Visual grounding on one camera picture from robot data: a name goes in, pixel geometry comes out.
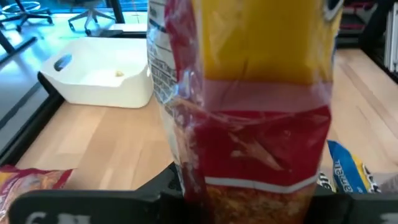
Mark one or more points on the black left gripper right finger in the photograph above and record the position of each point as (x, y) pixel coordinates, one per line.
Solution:
(329, 208)

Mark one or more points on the red beef ramen pack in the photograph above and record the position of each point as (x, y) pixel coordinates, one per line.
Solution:
(28, 182)
(248, 140)

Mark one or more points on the black desk leg frame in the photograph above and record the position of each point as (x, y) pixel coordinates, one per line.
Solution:
(7, 45)

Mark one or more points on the silver aluminium bracket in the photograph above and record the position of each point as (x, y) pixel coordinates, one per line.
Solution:
(391, 37)

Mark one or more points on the blue soy sauce ramen pack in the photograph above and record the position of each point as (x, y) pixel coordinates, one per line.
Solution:
(342, 168)

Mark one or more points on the yellow noodle crumb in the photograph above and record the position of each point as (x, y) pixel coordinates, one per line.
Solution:
(119, 73)

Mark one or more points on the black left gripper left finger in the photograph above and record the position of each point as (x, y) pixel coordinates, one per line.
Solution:
(169, 193)

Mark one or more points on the white plastic bin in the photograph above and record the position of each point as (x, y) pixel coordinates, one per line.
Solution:
(93, 93)

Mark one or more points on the office chair base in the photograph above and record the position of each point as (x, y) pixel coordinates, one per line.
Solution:
(90, 17)
(25, 14)

